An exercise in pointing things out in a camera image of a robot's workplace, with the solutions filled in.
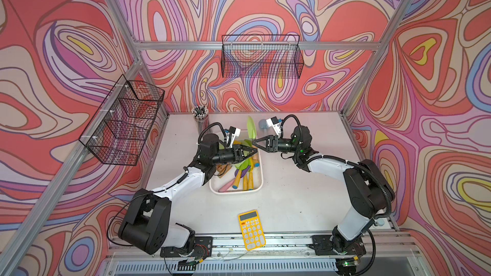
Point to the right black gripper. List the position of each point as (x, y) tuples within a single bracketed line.
[(267, 149)]

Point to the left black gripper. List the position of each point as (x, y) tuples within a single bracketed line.
[(233, 153)]

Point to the green shovel yellow handle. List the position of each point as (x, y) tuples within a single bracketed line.
[(255, 161), (243, 171)]

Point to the light blue shovel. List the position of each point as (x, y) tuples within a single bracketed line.
[(264, 125)]

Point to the green shovel wooden handle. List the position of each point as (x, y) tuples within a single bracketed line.
[(251, 129)]

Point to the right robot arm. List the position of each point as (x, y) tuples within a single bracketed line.
[(370, 194)]

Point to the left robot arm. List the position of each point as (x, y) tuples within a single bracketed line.
[(147, 222)]

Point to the white storage box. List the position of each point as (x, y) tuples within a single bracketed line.
[(226, 173)]

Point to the pencil cup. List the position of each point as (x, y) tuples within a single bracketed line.
[(200, 114)]

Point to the yellow calculator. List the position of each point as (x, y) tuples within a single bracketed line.
[(252, 230)]

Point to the light blue stapler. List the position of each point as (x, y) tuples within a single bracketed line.
[(379, 222)]

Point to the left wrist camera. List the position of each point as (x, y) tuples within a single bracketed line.
[(231, 134)]

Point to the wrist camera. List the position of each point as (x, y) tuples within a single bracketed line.
[(231, 134), (275, 124)]

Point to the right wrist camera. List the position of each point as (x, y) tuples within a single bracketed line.
[(275, 124)]

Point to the purple shovel pink handle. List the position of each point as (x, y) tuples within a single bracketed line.
[(231, 184)]

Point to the back black wire basket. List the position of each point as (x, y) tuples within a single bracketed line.
[(261, 56)]

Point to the black wire basket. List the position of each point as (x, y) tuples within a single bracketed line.
[(128, 114), (261, 56)]

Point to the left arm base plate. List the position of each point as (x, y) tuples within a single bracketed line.
[(197, 247)]

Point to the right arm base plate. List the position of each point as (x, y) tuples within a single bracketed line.
[(328, 245)]

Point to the left black wire basket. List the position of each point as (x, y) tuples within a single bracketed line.
[(128, 114)]

